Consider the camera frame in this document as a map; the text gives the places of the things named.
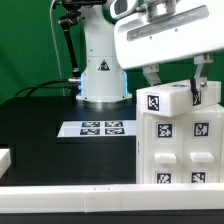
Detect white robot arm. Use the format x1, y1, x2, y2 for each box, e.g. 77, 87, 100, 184
78, 0, 224, 103

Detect white marker base plate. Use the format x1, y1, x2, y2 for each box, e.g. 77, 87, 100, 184
58, 120, 136, 138

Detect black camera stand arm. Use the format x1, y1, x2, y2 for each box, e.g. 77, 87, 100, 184
54, 0, 108, 104

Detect white camera cable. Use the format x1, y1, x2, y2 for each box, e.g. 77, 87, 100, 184
49, 0, 66, 97

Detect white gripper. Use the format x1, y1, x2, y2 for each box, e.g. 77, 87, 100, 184
113, 0, 224, 108

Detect black cables on table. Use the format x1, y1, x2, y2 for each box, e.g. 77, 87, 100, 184
13, 78, 83, 98

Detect white cabinet body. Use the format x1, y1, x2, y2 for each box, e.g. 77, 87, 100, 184
135, 103, 224, 185

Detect white cabinet door panel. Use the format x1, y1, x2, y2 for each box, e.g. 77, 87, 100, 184
181, 105, 224, 183
142, 115, 183, 184

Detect white cabinet top box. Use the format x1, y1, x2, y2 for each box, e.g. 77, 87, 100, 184
137, 80, 221, 117

